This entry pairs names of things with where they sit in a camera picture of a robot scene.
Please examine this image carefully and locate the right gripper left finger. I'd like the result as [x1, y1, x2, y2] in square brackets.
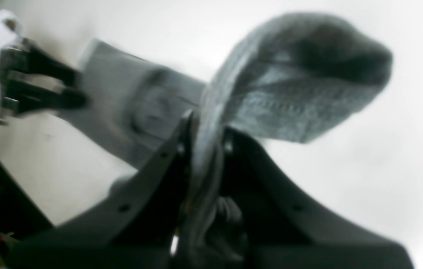
[6, 112, 193, 269]

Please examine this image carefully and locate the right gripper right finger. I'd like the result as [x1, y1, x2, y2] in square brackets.
[221, 129, 413, 269]

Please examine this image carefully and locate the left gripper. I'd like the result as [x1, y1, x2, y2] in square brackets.
[0, 10, 87, 126]

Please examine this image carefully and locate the grey T-shirt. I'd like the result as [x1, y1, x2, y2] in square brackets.
[58, 13, 393, 269]

